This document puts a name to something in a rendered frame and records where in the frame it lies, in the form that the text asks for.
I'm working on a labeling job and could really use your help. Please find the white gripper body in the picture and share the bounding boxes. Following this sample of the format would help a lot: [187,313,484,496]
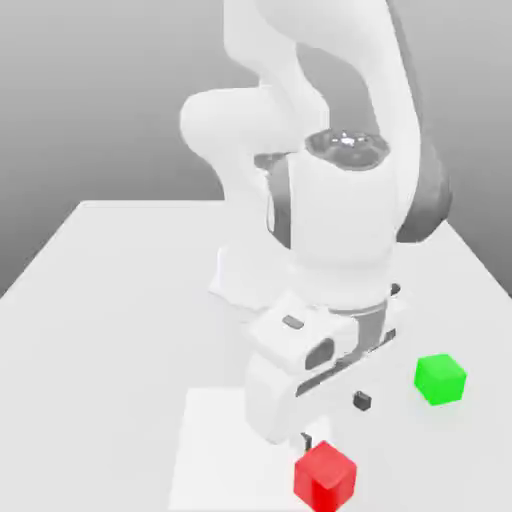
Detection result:
[243,328,406,445]

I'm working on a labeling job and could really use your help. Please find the small red cube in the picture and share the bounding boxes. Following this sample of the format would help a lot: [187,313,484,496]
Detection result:
[292,439,358,512]

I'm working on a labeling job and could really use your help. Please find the small green cube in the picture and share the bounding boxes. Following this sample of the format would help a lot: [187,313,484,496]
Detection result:
[413,353,468,408]

